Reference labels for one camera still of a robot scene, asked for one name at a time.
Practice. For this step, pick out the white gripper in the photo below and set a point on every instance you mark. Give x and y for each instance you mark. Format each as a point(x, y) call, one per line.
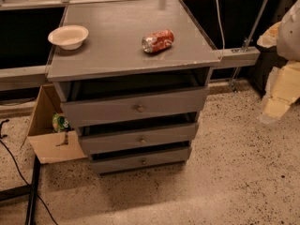
point(290, 37)

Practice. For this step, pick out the grey bottom drawer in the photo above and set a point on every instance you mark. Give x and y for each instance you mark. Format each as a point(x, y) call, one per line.
point(143, 160)

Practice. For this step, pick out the grey drawer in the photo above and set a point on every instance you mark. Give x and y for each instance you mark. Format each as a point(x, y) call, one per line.
point(138, 138)
point(143, 160)
point(119, 109)

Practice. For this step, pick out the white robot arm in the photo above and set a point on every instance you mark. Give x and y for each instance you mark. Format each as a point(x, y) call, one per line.
point(288, 42)

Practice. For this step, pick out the grey drawer cabinet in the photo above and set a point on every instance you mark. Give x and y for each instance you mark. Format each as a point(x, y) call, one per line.
point(112, 63)

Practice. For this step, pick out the grey middle drawer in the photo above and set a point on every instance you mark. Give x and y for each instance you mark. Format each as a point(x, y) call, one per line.
point(138, 138)

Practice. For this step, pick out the grey top drawer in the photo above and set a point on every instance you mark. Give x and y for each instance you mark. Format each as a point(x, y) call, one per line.
point(119, 109)

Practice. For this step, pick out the open cardboard box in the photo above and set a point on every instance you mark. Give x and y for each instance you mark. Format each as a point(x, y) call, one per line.
point(51, 146)

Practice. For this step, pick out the diagonal metal rod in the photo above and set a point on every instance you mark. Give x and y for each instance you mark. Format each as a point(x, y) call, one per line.
point(245, 45)

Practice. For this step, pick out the red soda can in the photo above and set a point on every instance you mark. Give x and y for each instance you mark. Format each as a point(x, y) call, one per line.
point(158, 41)

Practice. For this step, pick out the white bowl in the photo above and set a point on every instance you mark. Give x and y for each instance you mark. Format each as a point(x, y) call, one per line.
point(69, 37)

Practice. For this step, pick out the green bag in box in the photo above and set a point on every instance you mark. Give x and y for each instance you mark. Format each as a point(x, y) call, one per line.
point(60, 123)

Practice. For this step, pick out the grey horizontal rail frame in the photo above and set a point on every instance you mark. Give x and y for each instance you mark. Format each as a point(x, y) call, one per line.
point(237, 57)

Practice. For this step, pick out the black metal floor frame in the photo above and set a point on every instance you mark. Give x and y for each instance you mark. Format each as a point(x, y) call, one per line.
point(30, 190)

